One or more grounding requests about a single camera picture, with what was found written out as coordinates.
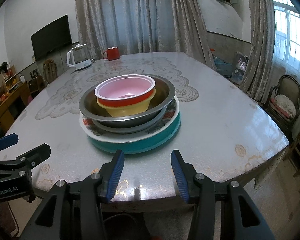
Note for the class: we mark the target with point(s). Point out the turquoise round tray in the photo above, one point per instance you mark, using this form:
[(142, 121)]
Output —
[(143, 145)]

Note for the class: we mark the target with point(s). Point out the white plate red blue pattern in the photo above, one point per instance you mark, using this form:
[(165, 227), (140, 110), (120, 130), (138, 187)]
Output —
[(160, 123)]

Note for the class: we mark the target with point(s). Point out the wooden cabinet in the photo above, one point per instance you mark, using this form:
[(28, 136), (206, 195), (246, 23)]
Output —
[(14, 98)]

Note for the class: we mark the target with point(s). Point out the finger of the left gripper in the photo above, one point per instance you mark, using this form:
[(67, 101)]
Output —
[(8, 141), (33, 158)]

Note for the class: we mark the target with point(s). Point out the window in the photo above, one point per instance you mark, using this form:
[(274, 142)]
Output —
[(287, 35)]

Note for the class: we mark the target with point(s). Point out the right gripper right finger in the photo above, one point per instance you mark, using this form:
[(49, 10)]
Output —
[(240, 217)]

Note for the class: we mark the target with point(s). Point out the yellow plastic bowl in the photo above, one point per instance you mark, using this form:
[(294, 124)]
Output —
[(127, 107)]

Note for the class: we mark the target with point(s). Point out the chair with cushion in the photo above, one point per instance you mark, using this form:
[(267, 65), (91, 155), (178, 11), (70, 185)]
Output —
[(283, 103)]

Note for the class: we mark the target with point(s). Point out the red mug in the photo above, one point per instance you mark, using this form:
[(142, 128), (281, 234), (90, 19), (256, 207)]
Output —
[(111, 54)]

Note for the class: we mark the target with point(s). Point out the white electric kettle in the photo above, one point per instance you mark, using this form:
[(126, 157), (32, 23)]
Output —
[(78, 57)]

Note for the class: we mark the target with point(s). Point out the stainless steel bowl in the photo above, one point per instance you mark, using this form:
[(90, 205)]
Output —
[(165, 92)]

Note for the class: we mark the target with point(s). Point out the wooden chair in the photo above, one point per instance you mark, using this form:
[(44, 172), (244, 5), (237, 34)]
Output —
[(49, 70)]

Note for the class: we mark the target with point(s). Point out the red plastic bowl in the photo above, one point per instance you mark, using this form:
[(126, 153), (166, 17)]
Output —
[(124, 87)]

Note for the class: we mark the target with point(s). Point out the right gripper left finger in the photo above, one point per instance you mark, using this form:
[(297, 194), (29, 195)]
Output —
[(73, 210)]

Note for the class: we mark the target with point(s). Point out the black television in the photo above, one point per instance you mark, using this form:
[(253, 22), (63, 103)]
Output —
[(52, 37)]

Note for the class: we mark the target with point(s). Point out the side curtain by window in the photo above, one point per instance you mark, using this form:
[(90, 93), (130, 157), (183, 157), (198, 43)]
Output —
[(256, 75)]

